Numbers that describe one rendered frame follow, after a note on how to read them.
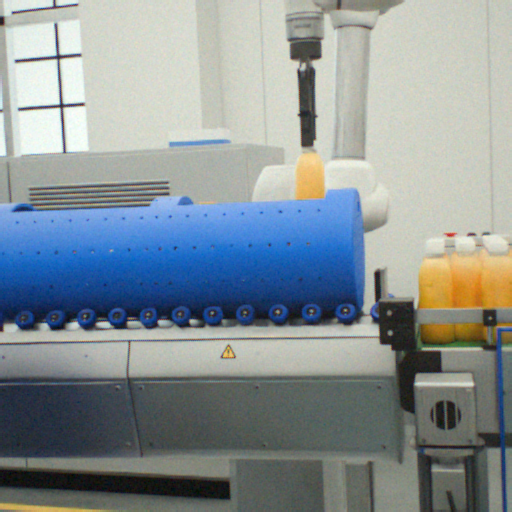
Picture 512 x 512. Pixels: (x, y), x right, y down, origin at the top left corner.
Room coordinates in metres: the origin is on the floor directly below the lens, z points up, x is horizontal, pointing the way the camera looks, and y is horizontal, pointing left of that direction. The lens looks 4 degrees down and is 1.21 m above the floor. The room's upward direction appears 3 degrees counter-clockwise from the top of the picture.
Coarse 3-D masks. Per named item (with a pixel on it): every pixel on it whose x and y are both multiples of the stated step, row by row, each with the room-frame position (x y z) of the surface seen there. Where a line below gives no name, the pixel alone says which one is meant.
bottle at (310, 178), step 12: (300, 156) 2.16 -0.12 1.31; (312, 156) 2.15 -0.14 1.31; (300, 168) 2.15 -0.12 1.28; (312, 168) 2.14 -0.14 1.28; (324, 168) 2.16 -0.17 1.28; (300, 180) 2.15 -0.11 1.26; (312, 180) 2.14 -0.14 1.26; (324, 180) 2.16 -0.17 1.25; (300, 192) 2.15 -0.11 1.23; (312, 192) 2.14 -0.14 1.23; (324, 192) 2.16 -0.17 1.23
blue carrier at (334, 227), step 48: (336, 192) 2.06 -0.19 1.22; (0, 240) 2.14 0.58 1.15; (48, 240) 2.11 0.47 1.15; (96, 240) 2.09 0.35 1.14; (144, 240) 2.06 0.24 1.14; (192, 240) 2.04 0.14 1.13; (240, 240) 2.02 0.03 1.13; (288, 240) 1.99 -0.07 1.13; (336, 240) 1.97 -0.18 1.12; (0, 288) 2.14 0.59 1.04; (48, 288) 2.12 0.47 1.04; (96, 288) 2.09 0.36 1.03; (144, 288) 2.07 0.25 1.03; (192, 288) 2.05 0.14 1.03; (240, 288) 2.03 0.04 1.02; (288, 288) 2.01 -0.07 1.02; (336, 288) 1.99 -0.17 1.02
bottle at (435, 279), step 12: (432, 264) 1.92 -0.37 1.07; (444, 264) 1.92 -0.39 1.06; (420, 276) 1.93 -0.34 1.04; (432, 276) 1.91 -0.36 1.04; (444, 276) 1.91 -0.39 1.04; (420, 288) 1.93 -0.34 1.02; (432, 288) 1.91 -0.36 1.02; (444, 288) 1.91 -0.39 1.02; (420, 300) 1.93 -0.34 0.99; (432, 300) 1.91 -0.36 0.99; (444, 300) 1.91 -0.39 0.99; (420, 324) 1.94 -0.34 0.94; (432, 324) 1.91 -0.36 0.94; (444, 324) 1.91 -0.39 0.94; (420, 336) 1.94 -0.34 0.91; (432, 336) 1.91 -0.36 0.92; (444, 336) 1.91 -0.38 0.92
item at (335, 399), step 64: (192, 320) 2.27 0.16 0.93; (256, 320) 2.21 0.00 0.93; (0, 384) 2.14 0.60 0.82; (64, 384) 2.11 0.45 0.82; (128, 384) 2.08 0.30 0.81; (192, 384) 2.05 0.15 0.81; (256, 384) 2.02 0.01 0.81; (320, 384) 1.99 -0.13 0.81; (384, 384) 1.96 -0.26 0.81; (0, 448) 2.20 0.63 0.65; (64, 448) 2.17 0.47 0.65; (128, 448) 2.14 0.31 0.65; (192, 448) 2.11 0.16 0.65; (256, 448) 2.08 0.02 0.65; (320, 448) 2.04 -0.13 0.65; (384, 448) 2.01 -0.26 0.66
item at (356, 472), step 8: (352, 464) 2.02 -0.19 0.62; (360, 464) 2.01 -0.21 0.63; (352, 472) 2.01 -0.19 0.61; (360, 472) 2.01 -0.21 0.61; (368, 472) 2.05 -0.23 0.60; (352, 480) 2.01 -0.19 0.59; (360, 480) 2.01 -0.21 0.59; (368, 480) 2.04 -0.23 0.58; (352, 488) 2.01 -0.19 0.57; (360, 488) 2.01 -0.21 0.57; (368, 488) 2.03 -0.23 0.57; (352, 496) 2.02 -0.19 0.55; (360, 496) 2.01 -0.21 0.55; (368, 496) 2.02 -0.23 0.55; (352, 504) 2.02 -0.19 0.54; (360, 504) 2.01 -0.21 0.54; (368, 504) 2.02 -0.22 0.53
